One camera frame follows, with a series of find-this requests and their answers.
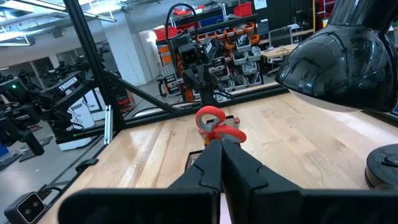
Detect white cabinet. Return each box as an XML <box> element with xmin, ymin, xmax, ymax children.
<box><xmin>57</xmin><ymin>88</ymin><xmax>106</xmax><ymax>152</ymax></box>

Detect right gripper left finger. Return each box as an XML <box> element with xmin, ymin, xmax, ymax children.
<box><xmin>58</xmin><ymin>139</ymin><xmax>223</xmax><ymax>224</ymax></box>

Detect red storage bin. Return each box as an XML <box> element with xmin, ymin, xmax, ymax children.
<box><xmin>233</xmin><ymin>2</ymin><xmax>254</xmax><ymax>18</ymax></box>
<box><xmin>154</xmin><ymin>26</ymin><xmax>180</xmax><ymax>42</ymax></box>

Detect red shelving unit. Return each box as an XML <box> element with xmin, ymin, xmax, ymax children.
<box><xmin>315</xmin><ymin>0</ymin><xmax>338</xmax><ymax>21</ymax></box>

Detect table-level camera box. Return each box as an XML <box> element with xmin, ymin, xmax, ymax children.
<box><xmin>3</xmin><ymin>191</ymin><xmax>48</xmax><ymax>224</ymax></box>

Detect silver aluminium bracket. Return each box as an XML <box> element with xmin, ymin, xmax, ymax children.
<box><xmin>103</xmin><ymin>105</ymin><xmax>114</xmax><ymax>146</ymax></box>

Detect grey office chair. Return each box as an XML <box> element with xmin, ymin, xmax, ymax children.
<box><xmin>267</xmin><ymin>26</ymin><xmax>294</xmax><ymax>48</ymax></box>

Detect black camera cable loop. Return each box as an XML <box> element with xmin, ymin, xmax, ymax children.
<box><xmin>164</xmin><ymin>2</ymin><xmax>200</xmax><ymax>43</ymax></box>

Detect red-handled scissors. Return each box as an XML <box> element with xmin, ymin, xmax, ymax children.
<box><xmin>195</xmin><ymin>105</ymin><xmax>248</xmax><ymax>146</ymax></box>

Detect wooden desk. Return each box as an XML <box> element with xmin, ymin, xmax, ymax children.
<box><xmin>260</xmin><ymin>42</ymin><xmax>300</xmax><ymax>75</ymax></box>

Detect black table clamp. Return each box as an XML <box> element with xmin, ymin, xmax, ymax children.
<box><xmin>75</xmin><ymin>157</ymin><xmax>100</xmax><ymax>174</ymax></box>

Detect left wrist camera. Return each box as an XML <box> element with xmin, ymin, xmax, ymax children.
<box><xmin>179</xmin><ymin>42</ymin><xmax>200</xmax><ymax>67</ymax></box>

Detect black aluminium table frame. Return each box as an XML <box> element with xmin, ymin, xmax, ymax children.
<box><xmin>40</xmin><ymin>0</ymin><xmax>398</xmax><ymax>200</ymax></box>

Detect blue shelf bin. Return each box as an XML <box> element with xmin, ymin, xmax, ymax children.
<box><xmin>198</xmin><ymin>14</ymin><xmax>225</xmax><ymax>28</ymax></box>

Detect black mesh desk organizer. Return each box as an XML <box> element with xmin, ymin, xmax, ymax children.
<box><xmin>185</xmin><ymin>114</ymin><xmax>244</xmax><ymax>171</ymax></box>

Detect parts bin shelf rack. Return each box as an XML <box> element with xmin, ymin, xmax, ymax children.
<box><xmin>155</xmin><ymin>14</ymin><xmax>265</xmax><ymax>100</ymax></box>

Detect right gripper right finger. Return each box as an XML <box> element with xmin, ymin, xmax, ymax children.
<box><xmin>221</xmin><ymin>139</ymin><xmax>398</xmax><ymax>224</ymax></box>

